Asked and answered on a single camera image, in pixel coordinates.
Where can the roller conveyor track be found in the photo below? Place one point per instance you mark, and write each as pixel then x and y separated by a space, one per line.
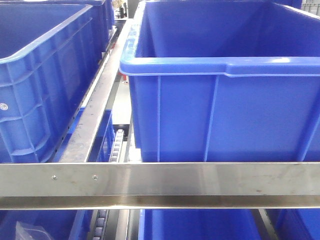
pixel 111 224

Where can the large blue rack bin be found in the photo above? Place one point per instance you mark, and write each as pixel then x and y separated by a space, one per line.
pixel 224 81

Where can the blue lower rack bin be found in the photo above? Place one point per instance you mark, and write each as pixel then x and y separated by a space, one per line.
pixel 197 224

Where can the steel rack crossbar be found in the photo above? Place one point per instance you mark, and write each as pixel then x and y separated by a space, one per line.
pixel 191 185

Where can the blue rack crate left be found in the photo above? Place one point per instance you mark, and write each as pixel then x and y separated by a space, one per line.
pixel 49 55

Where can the blue lower left bin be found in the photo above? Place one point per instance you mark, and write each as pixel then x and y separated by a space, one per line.
pixel 44 224

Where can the steel rack divider rail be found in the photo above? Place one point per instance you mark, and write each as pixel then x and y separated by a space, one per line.
pixel 82 139

